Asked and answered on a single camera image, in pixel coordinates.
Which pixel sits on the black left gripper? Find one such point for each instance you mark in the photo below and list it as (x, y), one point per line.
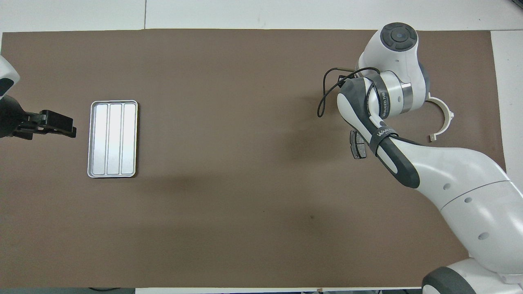
(10, 118)

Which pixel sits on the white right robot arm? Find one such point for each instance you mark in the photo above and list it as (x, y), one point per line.
(449, 171)

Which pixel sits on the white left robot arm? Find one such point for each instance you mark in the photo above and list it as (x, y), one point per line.
(7, 75)

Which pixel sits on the silver metal tray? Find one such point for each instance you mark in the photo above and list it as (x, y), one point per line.
(113, 139)

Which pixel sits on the brown table mat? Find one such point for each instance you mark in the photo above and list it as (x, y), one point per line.
(204, 122)

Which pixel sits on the small rectangular brake pad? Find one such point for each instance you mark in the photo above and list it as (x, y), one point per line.
(359, 149)

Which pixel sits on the white semicircular plastic bracket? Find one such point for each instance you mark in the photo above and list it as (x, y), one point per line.
(446, 108)

